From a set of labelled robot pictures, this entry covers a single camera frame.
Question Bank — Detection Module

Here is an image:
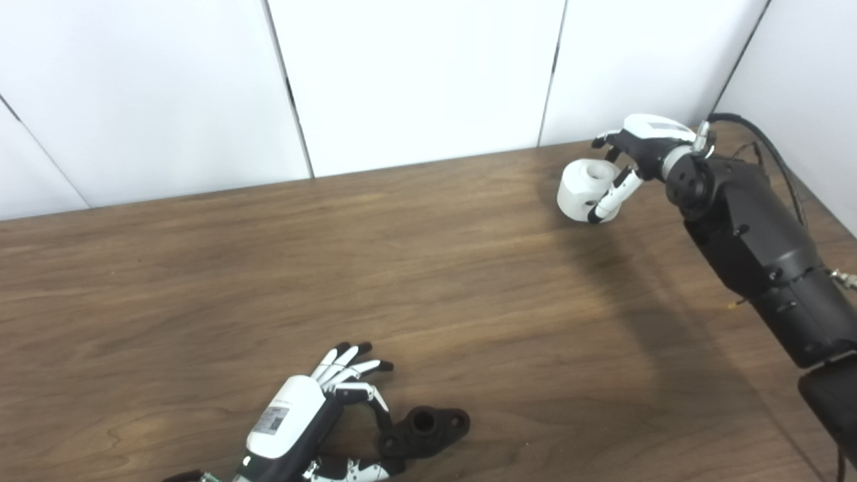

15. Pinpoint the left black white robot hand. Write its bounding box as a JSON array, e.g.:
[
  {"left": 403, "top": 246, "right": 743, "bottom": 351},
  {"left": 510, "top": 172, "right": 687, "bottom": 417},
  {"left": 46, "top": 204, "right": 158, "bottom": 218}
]
[{"left": 231, "top": 342, "right": 406, "bottom": 482}]

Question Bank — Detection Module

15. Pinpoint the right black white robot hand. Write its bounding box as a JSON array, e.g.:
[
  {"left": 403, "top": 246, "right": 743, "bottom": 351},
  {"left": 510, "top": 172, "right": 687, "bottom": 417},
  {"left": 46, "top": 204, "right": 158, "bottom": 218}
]
[{"left": 588, "top": 114, "right": 704, "bottom": 225}]

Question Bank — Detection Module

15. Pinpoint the round white plastic piece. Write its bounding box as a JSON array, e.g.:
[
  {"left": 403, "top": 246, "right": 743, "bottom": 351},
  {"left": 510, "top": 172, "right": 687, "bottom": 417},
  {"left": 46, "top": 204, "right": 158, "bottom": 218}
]
[{"left": 557, "top": 159, "right": 623, "bottom": 222}]

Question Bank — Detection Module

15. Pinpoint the black flanged holder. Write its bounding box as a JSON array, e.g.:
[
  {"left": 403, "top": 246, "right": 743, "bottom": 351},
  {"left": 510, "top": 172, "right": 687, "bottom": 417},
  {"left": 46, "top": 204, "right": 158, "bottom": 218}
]
[{"left": 378, "top": 406, "right": 471, "bottom": 463}]

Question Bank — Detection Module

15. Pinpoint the thick black right wrist cable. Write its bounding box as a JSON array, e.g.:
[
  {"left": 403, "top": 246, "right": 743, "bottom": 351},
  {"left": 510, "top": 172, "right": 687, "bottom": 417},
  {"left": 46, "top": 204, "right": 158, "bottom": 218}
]
[{"left": 696, "top": 112, "right": 807, "bottom": 228}]

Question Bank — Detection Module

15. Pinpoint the thin black right wrist wire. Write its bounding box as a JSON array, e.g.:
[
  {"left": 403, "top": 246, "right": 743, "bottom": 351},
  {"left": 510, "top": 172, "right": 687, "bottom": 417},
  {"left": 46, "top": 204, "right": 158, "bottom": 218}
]
[{"left": 733, "top": 139, "right": 764, "bottom": 168}]

